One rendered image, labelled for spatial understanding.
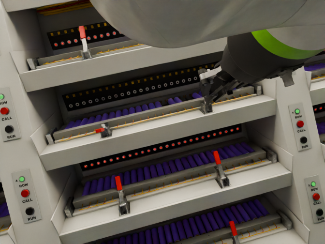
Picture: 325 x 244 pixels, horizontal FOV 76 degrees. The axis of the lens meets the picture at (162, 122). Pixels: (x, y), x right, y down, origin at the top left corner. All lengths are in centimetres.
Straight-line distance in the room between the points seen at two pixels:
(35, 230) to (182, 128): 43
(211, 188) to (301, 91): 35
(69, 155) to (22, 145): 11
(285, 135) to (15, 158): 67
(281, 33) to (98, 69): 42
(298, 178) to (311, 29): 51
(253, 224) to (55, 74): 67
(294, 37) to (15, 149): 56
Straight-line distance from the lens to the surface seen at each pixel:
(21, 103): 59
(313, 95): 69
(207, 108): 57
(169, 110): 57
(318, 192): 71
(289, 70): 27
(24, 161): 59
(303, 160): 67
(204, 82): 34
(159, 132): 52
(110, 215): 59
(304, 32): 21
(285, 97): 63
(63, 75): 56
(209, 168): 62
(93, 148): 53
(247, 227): 71
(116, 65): 54
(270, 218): 74
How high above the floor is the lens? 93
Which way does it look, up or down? 1 degrees down
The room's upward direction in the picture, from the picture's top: 13 degrees counter-clockwise
